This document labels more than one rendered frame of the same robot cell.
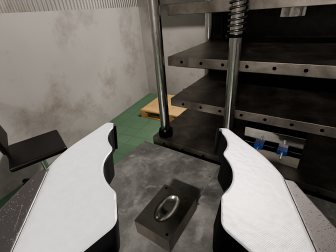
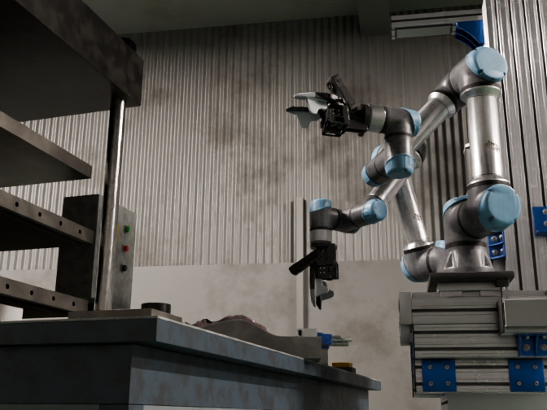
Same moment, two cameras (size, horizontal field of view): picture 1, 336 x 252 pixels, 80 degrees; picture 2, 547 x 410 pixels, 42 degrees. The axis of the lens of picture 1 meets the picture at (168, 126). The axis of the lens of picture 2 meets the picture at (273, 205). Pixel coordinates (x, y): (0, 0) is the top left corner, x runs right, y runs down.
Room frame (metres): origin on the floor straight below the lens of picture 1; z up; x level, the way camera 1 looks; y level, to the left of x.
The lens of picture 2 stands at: (0.68, 1.64, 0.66)
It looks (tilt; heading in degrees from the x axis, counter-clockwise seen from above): 17 degrees up; 252
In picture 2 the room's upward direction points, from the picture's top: straight up
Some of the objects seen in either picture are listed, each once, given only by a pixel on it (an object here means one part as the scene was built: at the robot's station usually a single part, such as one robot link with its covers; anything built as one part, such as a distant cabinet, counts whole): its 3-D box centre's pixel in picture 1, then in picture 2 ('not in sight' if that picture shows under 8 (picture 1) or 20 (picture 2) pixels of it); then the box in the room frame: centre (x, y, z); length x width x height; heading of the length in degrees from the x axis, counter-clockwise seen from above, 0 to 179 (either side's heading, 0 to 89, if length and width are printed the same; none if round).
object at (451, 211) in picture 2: not in sight; (465, 222); (-0.46, -0.10, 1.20); 0.13 x 0.12 x 0.14; 88
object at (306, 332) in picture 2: not in sight; (327, 339); (-0.05, -0.16, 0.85); 0.13 x 0.05 x 0.05; 162
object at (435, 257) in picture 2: not in sight; (451, 259); (-0.69, -0.56, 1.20); 0.13 x 0.12 x 0.14; 108
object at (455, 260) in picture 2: not in sight; (466, 262); (-0.46, -0.11, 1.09); 0.15 x 0.15 x 0.10
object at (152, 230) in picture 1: (167, 214); (125, 330); (0.51, 0.03, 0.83); 0.20 x 0.15 x 0.07; 144
